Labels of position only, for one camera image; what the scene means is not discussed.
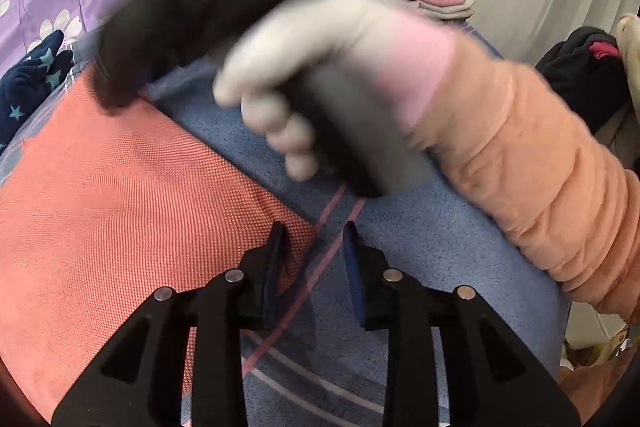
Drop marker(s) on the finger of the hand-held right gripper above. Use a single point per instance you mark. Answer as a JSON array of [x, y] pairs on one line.
[[130, 57]]

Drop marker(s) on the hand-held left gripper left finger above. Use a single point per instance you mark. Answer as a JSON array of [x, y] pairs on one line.
[[272, 267]]

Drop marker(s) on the person's right hand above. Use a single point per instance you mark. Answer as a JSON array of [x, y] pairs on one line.
[[310, 37]]

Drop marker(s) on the beige folded garment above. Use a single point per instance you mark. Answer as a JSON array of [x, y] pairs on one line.
[[450, 9]]

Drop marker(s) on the beige plush item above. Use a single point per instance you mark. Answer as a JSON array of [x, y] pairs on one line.
[[629, 37]]

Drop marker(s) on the coral long-sleeve shirt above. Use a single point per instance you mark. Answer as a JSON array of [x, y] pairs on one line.
[[125, 217]]

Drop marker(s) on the dark clothes pile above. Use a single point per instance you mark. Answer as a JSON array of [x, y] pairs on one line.
[[570, 72]]

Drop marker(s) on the person's right forearm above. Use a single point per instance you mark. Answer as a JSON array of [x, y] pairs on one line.
[[525, 167]]

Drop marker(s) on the blue plaid bed sheet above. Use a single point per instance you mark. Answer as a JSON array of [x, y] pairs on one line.
[[450, 257]]

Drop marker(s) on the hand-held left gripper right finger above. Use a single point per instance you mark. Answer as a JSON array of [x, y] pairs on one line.
[[354, 272]]

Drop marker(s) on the navy star print blanket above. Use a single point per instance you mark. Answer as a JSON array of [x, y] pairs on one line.
[[30, 82]]

